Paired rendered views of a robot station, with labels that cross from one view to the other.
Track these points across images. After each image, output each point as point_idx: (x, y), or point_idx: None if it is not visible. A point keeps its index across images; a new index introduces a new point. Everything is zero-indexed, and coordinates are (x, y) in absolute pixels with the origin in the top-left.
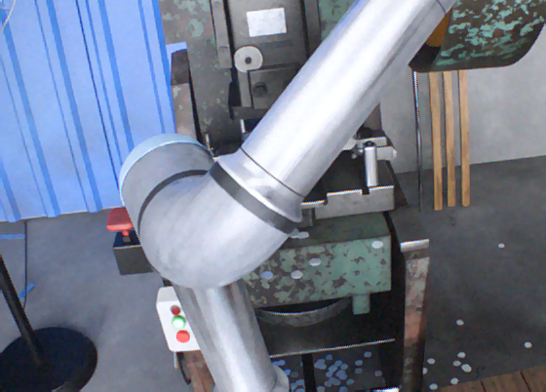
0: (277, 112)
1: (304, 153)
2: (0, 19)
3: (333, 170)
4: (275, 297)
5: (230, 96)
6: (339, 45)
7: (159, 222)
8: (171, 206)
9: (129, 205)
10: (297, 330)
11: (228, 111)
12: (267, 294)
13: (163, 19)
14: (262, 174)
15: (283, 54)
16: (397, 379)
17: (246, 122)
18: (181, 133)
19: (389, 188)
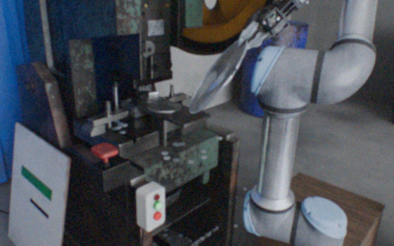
0: (359, 17)
1: (373, 32)
2: None
3: None
4: (174, 183)
5: (122, 76)
6: None
7: (340, 66)
8: (342, 57)
9: (290, 73)
10: None
11: (92, 95)
12: (172, 182)
13: (117, 17)
14: (368, 39)
15: (161, 46)
16: (217, 221)
17: (118, 95)
18: (55, 114)
19: None
